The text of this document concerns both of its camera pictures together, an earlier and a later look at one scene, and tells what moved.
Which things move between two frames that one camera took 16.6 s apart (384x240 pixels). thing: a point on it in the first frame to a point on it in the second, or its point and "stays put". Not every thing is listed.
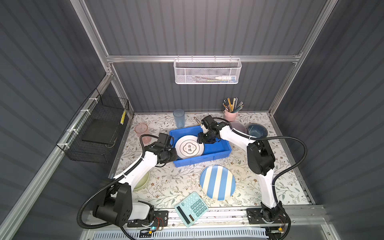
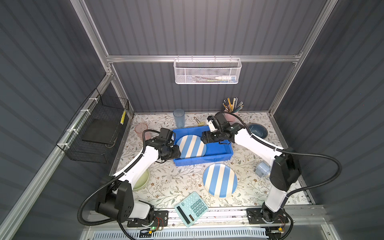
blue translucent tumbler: [179, 116] stays put
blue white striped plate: [217, 182] to [191, 146]
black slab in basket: [102, 131] stays put
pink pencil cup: [230, 116] stays put
